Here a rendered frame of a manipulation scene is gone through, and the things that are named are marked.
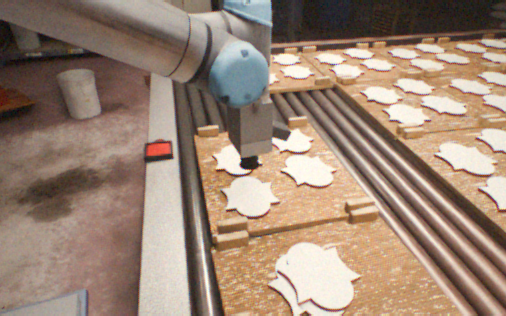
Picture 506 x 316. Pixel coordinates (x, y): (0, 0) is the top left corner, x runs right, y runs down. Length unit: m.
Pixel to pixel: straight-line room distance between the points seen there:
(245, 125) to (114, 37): 0.31
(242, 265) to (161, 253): 0.16
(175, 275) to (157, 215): 0.17
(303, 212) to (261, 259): 0.15
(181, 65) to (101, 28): 0.09
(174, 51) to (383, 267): 0.50
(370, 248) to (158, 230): 0.41
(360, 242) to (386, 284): 0.09
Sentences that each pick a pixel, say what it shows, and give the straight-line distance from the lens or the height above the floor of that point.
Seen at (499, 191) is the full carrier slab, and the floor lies 0.95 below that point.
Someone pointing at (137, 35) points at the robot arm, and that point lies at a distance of 0.38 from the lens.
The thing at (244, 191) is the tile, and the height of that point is 0.95.
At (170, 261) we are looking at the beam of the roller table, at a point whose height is 0.92.
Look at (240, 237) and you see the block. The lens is 0.65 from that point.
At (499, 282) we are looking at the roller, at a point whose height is 0.92.
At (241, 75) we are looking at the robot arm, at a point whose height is 1.29.
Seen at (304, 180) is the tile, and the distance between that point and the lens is 0.82.
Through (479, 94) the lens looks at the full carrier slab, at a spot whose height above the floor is 0.94.
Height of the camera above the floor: 1.43
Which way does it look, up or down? 33 degrees down
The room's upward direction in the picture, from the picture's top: straight up
